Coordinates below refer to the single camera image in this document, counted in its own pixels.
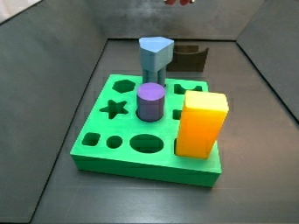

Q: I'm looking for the red square-circle object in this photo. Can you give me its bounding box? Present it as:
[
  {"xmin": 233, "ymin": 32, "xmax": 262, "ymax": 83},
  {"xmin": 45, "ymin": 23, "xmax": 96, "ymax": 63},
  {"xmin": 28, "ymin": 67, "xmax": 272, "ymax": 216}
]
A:
[{"xmin": 162, "ymin": 0, "xmax": 193, "ymax": 6}]

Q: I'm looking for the black curved fixture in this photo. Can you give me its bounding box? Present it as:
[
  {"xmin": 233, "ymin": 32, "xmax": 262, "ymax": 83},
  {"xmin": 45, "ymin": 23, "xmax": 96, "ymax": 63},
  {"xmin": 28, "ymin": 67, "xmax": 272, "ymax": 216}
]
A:
[{"xmin": 166, "ymin": 45, "xmax": 209, "ymax": 72}]

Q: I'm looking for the purple cylinder block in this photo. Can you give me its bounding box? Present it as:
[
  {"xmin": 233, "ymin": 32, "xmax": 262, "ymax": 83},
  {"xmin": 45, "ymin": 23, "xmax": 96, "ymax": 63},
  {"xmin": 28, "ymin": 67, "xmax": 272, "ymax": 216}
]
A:
[{"xmin": 136, "ymin": 82, "xmax": 165, "ymax": 123}]

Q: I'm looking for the green shape sorter base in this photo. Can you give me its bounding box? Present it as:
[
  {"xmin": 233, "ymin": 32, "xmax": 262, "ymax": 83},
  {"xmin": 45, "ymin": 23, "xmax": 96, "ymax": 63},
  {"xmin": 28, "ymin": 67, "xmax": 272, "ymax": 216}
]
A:
[{"xmin": 69, "ymin": 74, "xmax": 221, "ymax": 187}]

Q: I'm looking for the yellow rectangular block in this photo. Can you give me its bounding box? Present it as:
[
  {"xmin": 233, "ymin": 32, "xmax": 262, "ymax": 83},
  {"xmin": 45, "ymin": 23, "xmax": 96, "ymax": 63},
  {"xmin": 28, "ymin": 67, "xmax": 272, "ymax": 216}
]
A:
[{"xmin": 174, "ymin": 90, "xmax": 229, "ymax": 159}]

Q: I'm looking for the blue pentagon peg block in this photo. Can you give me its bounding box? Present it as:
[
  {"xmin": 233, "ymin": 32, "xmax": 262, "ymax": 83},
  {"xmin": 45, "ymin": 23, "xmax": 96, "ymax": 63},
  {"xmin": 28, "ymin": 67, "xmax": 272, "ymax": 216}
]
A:
[{"xmin": 138, "ymin": 37, "xmax": 173, "ymax": 86}]

